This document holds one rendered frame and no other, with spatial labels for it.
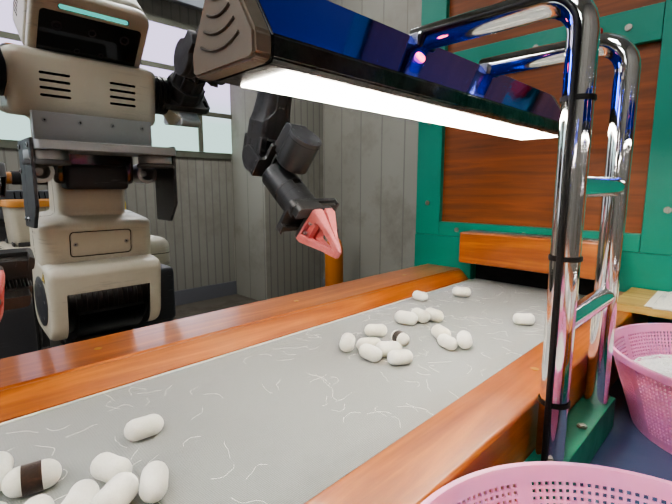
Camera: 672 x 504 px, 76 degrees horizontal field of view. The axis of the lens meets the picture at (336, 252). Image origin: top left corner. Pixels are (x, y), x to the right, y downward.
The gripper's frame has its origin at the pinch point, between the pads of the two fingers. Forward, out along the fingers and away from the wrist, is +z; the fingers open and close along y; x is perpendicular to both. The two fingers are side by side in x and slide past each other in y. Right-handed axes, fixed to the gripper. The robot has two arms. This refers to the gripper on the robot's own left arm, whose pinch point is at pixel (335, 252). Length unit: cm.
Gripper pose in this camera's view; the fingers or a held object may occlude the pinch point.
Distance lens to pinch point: 68.5
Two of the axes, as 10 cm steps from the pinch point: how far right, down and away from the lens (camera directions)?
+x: -4.5, 6.9, 5.6
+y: 7.0, -1.1, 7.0
